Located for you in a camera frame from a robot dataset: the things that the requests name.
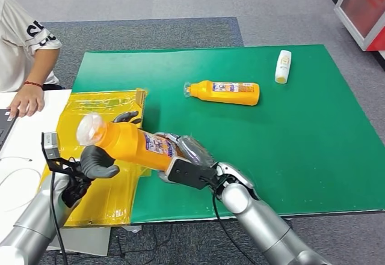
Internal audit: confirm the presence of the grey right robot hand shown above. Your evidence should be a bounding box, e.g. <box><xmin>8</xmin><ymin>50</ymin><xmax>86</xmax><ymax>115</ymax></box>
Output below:
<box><xmin>155</xmin><ymin>132</ymin><xmax>216</xmax><ymax>184</ymax></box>

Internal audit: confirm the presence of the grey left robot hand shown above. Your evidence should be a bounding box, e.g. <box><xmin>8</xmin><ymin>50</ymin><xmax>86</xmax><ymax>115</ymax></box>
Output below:
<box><xmin>79</xmin><ymin>111</ymin><xmax>142</xmax><ymax>180</ymax></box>

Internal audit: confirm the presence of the orange detergent bottle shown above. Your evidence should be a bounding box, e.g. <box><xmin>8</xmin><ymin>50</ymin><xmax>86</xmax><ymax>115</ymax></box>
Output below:
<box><xmin>75</xmin><ymin>113</ymin><xmax>186</xmax><ymax>172</ymax></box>
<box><xmin>183</xmin><ymin>80</ymin><xmax>260</xmax><ymax>107</ymax></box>

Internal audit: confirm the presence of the small white bottle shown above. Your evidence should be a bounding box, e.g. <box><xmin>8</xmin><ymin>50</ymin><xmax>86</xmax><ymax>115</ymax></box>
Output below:
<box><xmin>274</xmin><ymin>49</ymin><xmax>292</xmax><ymax>84</ymax></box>

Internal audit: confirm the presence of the yellow plastic-wrapped board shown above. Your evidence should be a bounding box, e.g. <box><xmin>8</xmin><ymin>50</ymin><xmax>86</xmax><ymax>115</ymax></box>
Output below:
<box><xmin>39</xmin><ymin>88</ymin><xmax>152</xmax><ymax>228</ymax></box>

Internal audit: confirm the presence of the grey flat board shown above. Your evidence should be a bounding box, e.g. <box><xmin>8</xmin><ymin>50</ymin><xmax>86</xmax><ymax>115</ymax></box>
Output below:
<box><xmin>46</xmin><ymin>225</ymin><xmax>111</xmax><ymax>257</ymax></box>

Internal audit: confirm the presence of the green table mat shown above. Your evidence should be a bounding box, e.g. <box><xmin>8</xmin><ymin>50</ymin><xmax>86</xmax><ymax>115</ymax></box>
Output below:
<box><xmin>71</xmin><ymin>44</ymin><xmax>385</xmax><ymax>224</ymax></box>

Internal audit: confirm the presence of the person's hand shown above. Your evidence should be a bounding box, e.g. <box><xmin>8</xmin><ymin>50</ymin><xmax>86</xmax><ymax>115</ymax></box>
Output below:
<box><xmin>6</xmin><ymin>84</ymin><xmax>46</xmax><ymax>118</ymax></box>

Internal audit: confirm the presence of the black laptop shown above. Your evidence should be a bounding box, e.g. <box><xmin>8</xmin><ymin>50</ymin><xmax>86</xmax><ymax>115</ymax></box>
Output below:
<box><xmin>0</xmin><ymin>109</ymin><xmax>19</xmax><ymax>150</ymax></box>

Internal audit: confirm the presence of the person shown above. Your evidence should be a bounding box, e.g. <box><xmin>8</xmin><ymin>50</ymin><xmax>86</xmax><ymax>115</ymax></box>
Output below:
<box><xmin>0</xmin><ymin>0</ymin><xmax>63</xmax><ymax>118</ymax></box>

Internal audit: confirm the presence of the red and white display stand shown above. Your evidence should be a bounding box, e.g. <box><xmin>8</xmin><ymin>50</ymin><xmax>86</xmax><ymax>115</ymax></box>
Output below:
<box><xmin>334</xmin><ymin>0</ymin><xmax>385</xmax><ymax>52</ymax></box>

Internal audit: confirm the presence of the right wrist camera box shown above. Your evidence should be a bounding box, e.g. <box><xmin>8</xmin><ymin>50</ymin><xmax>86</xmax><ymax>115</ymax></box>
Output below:
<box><xmin>166</xmin><ymin>156</ymin><xmax>218</xmax><ymax>191</ymax></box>

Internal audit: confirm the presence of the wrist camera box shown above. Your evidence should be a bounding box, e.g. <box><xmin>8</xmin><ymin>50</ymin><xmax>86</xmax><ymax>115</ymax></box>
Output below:
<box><xmin>41</xmin><ymin>132</ymin><xmax>61</xmax><ymax>161</ymax></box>
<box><xmin>166</xmin><ymin>156</ymin><xmax>218</xmax><ymax>191</ymax></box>

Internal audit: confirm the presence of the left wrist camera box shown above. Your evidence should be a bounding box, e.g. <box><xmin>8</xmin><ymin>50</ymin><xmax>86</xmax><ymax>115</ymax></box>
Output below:
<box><xmin>41</xmin><ymin>132</ymin><xmax>61</xmax><ymax>161</ymax></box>

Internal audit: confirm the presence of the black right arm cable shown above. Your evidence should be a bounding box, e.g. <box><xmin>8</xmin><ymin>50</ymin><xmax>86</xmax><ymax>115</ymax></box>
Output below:
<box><xmin>211</xmin><ymin>189</ymin><xmax>256</xmax><ymax>265</ymax></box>

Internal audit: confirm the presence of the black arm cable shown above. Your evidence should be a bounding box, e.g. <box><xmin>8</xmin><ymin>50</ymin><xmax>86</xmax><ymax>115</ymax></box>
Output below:
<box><xmin>50</xmin><ymin>157</ymin><xmax>70</xmax><ymax>265</ymax></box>
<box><xmin>211</xmin><ymin>189</ymin><xmax>256</xmax><ymax>265</ymax></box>

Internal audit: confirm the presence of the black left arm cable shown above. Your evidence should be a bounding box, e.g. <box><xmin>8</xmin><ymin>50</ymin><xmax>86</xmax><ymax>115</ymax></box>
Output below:
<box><xmin>50</xmin><ymin>157</ymin><xmax>70</xmax><ymax>265</ymax></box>

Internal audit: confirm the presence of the thin white cable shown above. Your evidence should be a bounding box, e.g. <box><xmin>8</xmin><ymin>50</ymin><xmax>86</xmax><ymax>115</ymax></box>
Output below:
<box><xmin>0</xmin><ymin>156</ymin><xmax>42</xmax><ymax>212</ymax></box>

